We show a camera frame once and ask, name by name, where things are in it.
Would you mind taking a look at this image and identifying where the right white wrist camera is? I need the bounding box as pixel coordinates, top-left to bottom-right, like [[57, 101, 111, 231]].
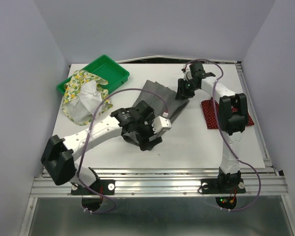
[[182, 66, 192, 81]]

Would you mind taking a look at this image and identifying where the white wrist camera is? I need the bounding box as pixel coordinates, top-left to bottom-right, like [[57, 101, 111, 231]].
[[182, 66, 192, 81], [151, 116, 172, 134]]

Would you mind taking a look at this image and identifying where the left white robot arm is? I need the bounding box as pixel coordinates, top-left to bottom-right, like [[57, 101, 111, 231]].
[[41, 101, 171, 195]]

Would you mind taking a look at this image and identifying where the yellow lemon print skirt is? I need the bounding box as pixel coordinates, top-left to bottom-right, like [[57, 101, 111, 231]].
[[62, 70, 109, 126]]

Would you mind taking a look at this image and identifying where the green plastic tray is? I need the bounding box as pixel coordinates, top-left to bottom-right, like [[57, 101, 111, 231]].
[[56, 54, 131, 95]]

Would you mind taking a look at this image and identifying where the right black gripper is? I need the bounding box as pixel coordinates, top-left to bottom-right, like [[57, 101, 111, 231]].
[[174, 77, 198, 99]]

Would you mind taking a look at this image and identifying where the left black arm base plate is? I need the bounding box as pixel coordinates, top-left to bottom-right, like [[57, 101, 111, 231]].
[[70, 179, 116, 196]]

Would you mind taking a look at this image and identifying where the red polka dot skirt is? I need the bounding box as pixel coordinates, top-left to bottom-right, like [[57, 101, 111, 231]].
[[201, 98, 255, 129]]

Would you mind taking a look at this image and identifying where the aluminium frame rail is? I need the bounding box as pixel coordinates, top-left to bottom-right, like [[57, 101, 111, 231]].
[[30, 167, 289, 198]]

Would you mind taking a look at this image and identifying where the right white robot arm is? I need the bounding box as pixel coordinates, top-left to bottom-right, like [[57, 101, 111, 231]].
[[176, 60, 249, 194]]

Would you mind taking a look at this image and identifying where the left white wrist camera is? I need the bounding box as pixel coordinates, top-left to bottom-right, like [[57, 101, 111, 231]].
[[151, 116, 172, 134]]

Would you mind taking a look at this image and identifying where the grey skirt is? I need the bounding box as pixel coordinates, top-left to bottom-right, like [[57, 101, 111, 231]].
[[121, 79, 190, 152]]

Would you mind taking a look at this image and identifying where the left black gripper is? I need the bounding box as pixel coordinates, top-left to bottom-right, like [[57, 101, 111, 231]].
[[134, 113, 162, 150]]

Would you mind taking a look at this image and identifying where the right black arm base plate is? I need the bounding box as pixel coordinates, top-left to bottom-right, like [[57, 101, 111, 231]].
[[198, 178, 246, 195]]

